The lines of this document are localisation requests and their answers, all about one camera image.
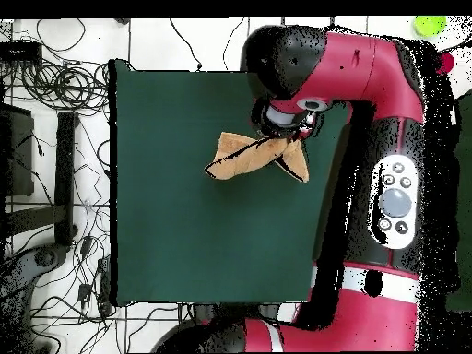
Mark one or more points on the black flat panel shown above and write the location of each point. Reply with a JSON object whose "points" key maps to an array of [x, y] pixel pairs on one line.
{"points": [[18, 155]]}

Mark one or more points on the grey rectangular floor frame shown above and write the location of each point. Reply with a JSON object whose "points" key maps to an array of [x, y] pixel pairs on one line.
{"points": [[282, 20]]}

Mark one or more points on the tan terry towel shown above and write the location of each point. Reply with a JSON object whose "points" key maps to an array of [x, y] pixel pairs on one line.
{"points": [[239, 162]]}

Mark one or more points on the black stand bar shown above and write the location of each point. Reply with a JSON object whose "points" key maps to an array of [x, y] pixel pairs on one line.
{"points": [[65, 177]]}

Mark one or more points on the spare dark green cloth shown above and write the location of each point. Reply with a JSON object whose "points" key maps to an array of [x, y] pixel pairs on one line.
{"points": [[465, 184]]}

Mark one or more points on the pink bowl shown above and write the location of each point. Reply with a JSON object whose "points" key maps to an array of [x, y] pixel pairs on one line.
{"points": [[448, 63]]}

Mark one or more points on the grey round base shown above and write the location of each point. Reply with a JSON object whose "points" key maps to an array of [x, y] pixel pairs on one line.
{"points": [[44, 258]]}

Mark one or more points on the lime green bowl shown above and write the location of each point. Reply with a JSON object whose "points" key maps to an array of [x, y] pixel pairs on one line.
{"points": [[429, 25]]}

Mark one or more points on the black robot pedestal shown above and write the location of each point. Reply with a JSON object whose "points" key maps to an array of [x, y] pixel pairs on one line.
{"points": [[206, 311]]}

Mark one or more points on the dark green table cloth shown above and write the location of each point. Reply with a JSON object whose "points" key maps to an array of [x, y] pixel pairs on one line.
{"points": [[166, 239]]}

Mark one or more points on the black box device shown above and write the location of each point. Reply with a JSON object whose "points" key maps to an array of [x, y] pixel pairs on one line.
{"points": [[20, 51]]}

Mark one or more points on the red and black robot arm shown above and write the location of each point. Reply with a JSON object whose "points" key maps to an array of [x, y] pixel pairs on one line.
{"points": [[368, 73]]}

